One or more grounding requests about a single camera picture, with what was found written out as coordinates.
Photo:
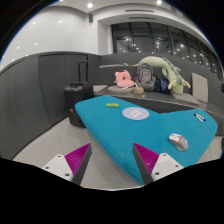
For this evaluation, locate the grey seat cushion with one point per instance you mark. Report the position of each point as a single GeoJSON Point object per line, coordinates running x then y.
{"type": "Point", "coordinates": [186, 98]}

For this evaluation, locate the grey round cushion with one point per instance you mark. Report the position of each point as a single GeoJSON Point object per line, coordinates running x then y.
{"type": "Point", "coordinates": [116, 89]}

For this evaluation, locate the dark blue bag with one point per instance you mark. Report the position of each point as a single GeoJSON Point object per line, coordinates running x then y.
{"type": "Point", "coordinates": [160, 85]}

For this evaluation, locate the blue and white marker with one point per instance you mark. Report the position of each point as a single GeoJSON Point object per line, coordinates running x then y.
{"type": "Point", "coordinates": [200, 118]}

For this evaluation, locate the green dragon plush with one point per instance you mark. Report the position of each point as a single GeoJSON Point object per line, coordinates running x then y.
{"type": "Point", "coordinates": [169, 71]}

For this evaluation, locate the grey square cushion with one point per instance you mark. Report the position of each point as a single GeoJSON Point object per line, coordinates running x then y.
{"type": "Point", "coordinates": [99, 88]}

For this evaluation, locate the brown round bag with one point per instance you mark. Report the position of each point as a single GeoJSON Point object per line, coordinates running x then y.
{"type": "Point", "coordinates": [138, 90]}

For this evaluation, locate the round light mouse pad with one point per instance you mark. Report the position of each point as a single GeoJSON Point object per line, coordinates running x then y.
{"type": "Point", "coordinates": [135, 113]}

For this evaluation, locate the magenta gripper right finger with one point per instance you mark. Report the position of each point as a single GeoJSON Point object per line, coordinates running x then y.
{"type": "Point", "coordinates": [153, 166]}

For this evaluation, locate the grey backpack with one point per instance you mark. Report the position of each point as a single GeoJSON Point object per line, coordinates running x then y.
{"type": "Point", "coordinates": [145, 78]}

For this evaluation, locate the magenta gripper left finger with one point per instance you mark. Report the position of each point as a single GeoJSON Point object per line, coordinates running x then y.
{"type": "Point", "coordinates": [72, 166]}

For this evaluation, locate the pink plush toy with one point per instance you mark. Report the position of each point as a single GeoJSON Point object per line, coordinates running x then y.
{"type": "Point", "coordinates": [123, 79]}

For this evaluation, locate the grey computer mouse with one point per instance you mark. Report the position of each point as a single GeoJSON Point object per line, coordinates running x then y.
{"type": "Point", "coordinates": [179, 141]}

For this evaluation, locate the black rolling speaker case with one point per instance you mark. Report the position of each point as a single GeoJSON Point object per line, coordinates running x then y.
{"type": "Point", "coordinates": [75, 93]}

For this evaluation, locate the green oblong object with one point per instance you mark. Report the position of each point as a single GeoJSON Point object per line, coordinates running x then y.
{"type": "Point", "coordinates": [113, 105]}

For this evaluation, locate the grey back cushion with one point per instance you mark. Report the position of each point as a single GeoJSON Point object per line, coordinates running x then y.
{"type": "Point", "coordinates": [200, 87]}

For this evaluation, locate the turquoise table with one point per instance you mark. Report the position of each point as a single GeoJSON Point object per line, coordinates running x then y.
{"type": "Point", "coordinates": [117, 134]}

